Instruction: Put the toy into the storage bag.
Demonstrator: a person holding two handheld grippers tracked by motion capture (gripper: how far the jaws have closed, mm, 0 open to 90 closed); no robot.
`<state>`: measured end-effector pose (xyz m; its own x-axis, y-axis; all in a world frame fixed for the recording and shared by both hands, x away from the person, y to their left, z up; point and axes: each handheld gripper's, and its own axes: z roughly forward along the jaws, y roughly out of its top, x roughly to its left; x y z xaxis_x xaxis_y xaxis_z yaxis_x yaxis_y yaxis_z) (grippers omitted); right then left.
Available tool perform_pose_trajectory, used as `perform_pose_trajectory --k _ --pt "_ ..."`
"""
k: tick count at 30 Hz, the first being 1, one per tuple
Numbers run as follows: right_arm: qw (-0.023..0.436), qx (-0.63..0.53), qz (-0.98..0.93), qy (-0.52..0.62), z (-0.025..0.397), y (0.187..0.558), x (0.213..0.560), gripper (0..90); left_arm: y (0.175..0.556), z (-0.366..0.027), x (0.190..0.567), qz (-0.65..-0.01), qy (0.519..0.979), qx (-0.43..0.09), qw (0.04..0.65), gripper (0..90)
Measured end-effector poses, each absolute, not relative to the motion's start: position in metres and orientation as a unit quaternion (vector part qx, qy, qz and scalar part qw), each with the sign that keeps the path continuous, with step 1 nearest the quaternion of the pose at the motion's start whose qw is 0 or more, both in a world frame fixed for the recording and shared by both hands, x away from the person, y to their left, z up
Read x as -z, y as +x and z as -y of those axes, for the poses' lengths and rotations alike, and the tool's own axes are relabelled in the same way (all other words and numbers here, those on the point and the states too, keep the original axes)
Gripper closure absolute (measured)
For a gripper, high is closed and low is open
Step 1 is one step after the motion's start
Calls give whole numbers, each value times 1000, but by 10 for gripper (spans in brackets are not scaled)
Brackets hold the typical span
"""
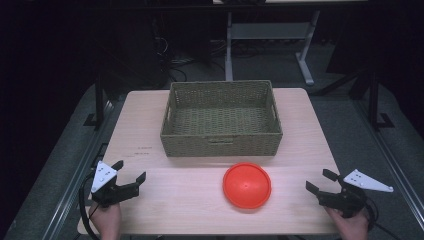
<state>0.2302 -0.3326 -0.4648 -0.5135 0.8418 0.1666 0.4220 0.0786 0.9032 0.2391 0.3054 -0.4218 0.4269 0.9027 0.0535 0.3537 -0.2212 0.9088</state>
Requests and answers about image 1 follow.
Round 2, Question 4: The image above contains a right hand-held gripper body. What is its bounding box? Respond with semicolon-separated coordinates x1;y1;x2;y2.
317;168;395;219

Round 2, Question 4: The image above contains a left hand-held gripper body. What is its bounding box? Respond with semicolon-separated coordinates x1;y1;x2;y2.
90;161;140;208

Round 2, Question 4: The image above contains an orange plastic bowl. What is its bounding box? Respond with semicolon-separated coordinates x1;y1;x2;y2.
222;161;273;210

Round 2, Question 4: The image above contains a green woven basket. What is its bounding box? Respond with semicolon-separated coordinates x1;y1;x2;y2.
159;79;284;158

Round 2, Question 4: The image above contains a person's right hand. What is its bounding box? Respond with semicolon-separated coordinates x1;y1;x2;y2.
324;206;370;240

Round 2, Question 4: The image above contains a person's left hand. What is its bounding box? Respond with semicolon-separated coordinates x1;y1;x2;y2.
88;201;123;240

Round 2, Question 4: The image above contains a black metal stand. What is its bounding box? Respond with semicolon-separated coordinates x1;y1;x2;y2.
349;68;396;132
83;69;113;131

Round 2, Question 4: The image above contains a black cable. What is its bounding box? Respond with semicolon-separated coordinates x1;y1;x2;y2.
78;173;101;240
364;196;403;240

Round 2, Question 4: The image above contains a tangle of black cables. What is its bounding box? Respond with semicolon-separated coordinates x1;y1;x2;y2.
153;19;231;83

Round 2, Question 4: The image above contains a grey metal desk frame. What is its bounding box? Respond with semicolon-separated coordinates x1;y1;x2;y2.
224;9;322;87

